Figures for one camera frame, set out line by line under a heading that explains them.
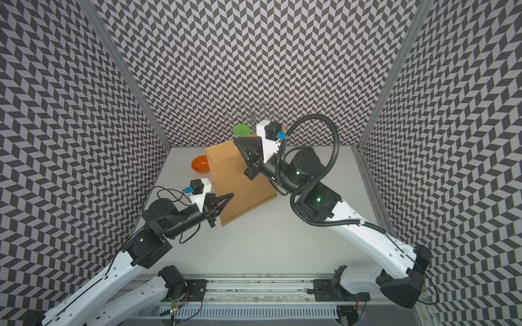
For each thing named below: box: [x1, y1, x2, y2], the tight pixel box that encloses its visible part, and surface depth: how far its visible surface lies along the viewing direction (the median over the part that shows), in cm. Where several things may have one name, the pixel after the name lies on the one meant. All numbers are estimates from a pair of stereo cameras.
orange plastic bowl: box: [190, 154, 211, 174], surface depth 107 cm
